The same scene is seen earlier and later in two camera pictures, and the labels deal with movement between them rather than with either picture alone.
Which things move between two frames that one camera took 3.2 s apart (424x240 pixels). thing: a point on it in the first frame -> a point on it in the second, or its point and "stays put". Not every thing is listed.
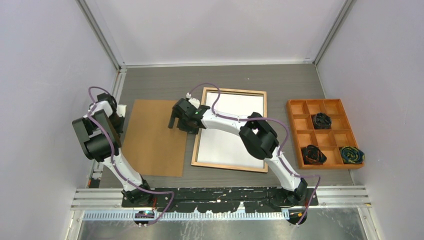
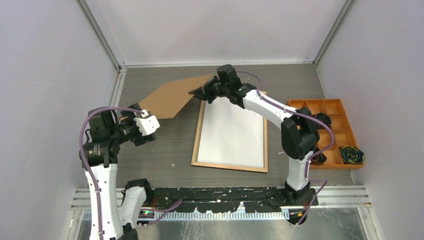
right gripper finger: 172,120 -> 204,89
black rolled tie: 321,121 stays put
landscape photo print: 223,145 stays put
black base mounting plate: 267,199 stays put
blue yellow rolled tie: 352,155 stays put
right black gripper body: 183,125 -> 219,91
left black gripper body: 118,122 -> 134,133
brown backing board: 156,149 -> 165,101
